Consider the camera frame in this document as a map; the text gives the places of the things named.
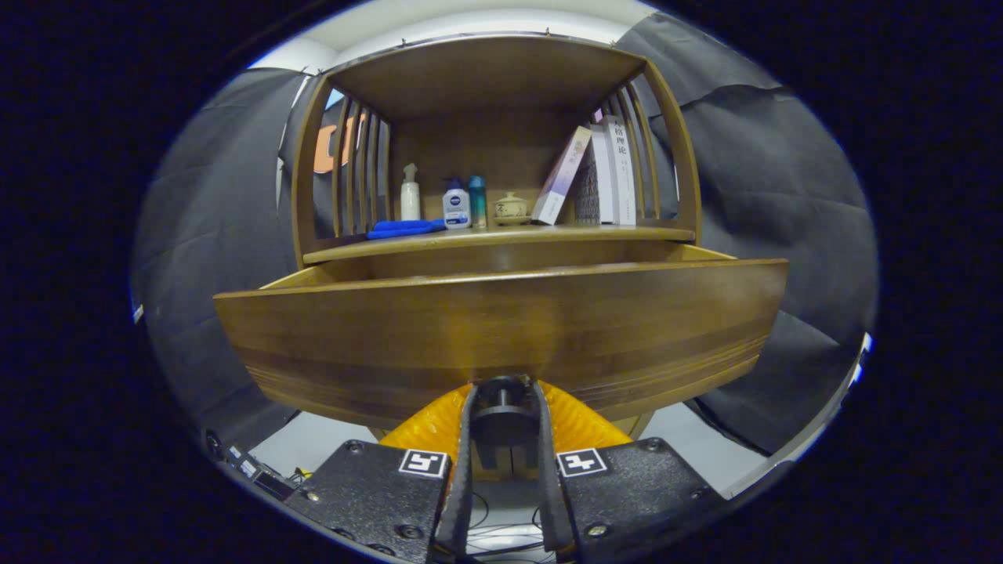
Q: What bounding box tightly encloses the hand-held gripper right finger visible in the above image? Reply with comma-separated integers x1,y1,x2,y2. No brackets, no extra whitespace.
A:
531,380,726,563

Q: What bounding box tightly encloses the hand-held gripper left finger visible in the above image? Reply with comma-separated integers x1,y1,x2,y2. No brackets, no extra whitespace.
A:
284,382,480,564

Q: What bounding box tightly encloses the black drawer knob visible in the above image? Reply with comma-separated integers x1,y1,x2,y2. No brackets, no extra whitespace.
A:
472,376,538,449

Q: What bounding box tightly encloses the wooden drawer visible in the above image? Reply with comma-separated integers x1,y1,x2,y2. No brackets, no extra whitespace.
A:
213,243,790,430

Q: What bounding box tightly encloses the wooden countertop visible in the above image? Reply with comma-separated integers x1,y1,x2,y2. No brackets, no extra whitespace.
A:
303,225,696,265

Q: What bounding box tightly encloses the wooden cabinet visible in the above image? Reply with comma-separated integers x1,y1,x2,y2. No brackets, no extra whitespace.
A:
290,33,702,480

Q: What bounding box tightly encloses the blue folded cloth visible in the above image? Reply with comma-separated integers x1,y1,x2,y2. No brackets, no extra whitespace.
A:
366,219,447,240

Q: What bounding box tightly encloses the white lotion bottle blue cap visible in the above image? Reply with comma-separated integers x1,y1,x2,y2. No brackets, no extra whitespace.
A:
443,178,472,230

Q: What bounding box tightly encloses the beige lidded teacup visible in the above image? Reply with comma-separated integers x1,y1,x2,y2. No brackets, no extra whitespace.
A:
494,192,530,226

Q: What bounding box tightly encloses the white spray bottle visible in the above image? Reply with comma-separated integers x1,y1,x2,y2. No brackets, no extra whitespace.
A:
400,163,422,222

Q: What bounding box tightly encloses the dark patterned book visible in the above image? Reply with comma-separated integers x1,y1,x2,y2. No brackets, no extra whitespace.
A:
574,153,600,226

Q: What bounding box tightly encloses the purple cover book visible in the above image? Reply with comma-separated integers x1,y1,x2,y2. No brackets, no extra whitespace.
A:
531,125,593,226

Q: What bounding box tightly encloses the white book black lettering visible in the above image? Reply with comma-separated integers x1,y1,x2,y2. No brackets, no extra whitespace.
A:
602,115,637,226

